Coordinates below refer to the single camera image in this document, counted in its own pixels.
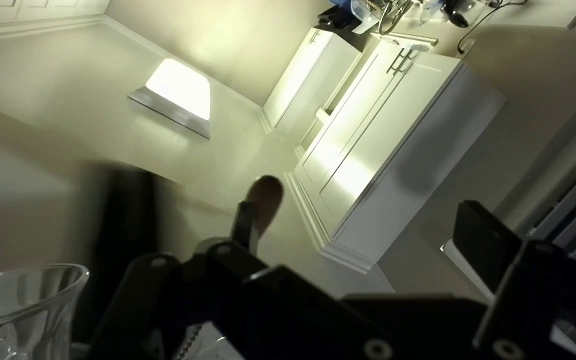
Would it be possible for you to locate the clear glass lamp shade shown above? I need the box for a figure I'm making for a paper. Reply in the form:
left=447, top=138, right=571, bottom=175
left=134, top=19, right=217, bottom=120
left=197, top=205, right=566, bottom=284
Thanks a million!
left=0, top=264, right=90, bottom=360

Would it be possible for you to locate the rectangular kitchen ceiling light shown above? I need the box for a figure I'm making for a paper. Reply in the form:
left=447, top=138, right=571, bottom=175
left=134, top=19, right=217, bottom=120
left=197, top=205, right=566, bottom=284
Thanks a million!
left=130, top=58, right=212, bottom=138

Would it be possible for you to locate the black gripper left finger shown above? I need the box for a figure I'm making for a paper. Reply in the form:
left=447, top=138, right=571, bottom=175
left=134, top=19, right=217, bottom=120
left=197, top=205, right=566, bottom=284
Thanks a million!
left=86, top=202, right=396, bottom=360

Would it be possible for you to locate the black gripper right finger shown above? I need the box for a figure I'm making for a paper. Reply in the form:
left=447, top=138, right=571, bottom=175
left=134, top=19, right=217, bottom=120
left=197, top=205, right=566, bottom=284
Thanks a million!
left=453, top=201, right=576, bottom=360

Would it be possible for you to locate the white upper cabinets left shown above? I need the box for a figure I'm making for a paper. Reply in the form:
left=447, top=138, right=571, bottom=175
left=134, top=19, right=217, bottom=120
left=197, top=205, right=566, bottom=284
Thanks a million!
left=291, top=40, right=505, bottom=272

